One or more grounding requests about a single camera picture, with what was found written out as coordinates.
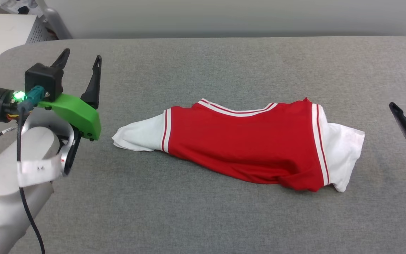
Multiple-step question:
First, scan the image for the white paper tag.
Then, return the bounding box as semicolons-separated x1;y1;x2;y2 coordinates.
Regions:
17;155;62;187

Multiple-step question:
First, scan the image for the red and white shirt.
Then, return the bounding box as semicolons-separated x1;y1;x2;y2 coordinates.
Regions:
111;98;365;193

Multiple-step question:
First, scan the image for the thick black camera cable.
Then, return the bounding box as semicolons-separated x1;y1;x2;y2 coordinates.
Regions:
16;86;45;254

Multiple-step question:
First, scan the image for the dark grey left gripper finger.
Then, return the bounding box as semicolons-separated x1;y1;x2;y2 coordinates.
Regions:
50;48;70;69
80;55;102;110

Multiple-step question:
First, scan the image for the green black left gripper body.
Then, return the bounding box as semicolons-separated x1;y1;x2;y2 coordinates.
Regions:
0;87;102;142

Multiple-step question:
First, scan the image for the grey fabric sofa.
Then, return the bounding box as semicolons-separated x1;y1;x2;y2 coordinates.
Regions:
0;35;406;254

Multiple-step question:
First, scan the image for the white partition panel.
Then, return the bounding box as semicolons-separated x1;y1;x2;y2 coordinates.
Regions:
43;0;406;40

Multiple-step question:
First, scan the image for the white power strip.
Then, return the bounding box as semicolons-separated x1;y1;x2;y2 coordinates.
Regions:
0;0;48;16

